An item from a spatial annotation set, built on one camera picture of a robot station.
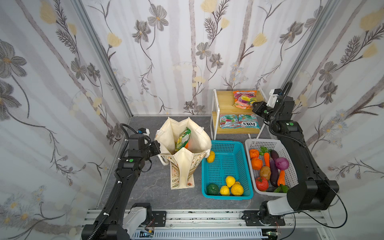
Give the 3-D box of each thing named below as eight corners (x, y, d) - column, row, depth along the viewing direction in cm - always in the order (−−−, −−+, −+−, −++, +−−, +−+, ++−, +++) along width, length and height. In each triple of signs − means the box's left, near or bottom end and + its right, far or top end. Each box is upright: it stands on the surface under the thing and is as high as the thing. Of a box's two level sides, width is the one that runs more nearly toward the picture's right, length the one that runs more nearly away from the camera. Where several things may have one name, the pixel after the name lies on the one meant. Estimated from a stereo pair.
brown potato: (260, 178, 88) (262, 176, 85) (260, 167, 92) (262, 164, 89) (268, 181, 87) (271, 178, 84) (268, 169, 91) (271, 167, 88)
